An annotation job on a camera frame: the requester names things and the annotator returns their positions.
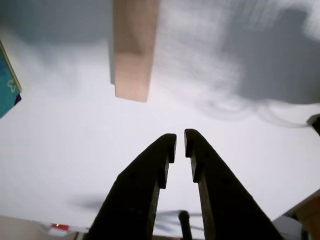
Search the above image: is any black round-tipped rod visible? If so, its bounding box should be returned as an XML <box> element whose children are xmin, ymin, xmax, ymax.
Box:
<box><xmin>178</xmin><ymin>210</ymin><xmax>193</xmax><ymax>240</ymax></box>

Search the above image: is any small red object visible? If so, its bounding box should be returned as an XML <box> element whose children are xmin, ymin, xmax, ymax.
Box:
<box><xmin>49</xmin><ymin>223</ymin><xmax>70</xmax><ymax>231</ymax></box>

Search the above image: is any yellow and blue floral box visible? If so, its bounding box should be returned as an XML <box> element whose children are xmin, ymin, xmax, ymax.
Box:
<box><xmin>0</xmin><ymin>39</ymin><xmax>23</xmax><ymax>120</ymax></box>

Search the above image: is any wooden Jenga block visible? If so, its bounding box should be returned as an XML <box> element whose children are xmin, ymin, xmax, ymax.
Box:
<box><xmin>113</xmin><ymin>0</ymin><xmax>160</xmax><ymax>103</ymax></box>

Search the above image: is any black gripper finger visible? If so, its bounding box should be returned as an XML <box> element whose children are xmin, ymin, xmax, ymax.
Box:
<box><xmin>86</xmin><ymin>133</ymin><xmax>177</xmax><ymax>240</ymax></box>
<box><xmin>183</xmin><ymin>128</ymin><xmax>285</xmax><ymax>240</ymax></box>

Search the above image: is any clear plastic case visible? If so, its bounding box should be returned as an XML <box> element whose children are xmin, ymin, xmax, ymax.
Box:
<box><xmin>37</xmin><ymin>221</ymin><xmax>89</xmax><ymax>236</ymax></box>

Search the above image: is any dark box-shaped object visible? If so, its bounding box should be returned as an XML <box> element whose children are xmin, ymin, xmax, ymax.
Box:
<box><xmin>306</xmin><ymin>113</ymin><xmax>320</xmax><ymax>137</ymax></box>

